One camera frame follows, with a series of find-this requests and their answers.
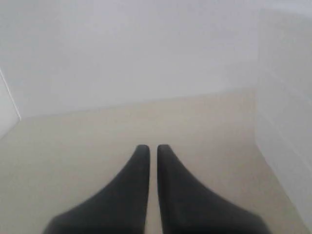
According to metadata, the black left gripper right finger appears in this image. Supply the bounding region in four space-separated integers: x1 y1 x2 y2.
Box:
157 144 268 234

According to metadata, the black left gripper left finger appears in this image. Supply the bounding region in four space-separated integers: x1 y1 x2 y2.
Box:
44 145 150 234

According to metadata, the translucent white drawer cabinet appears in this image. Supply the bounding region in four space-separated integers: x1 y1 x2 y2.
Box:
255 4 312 228

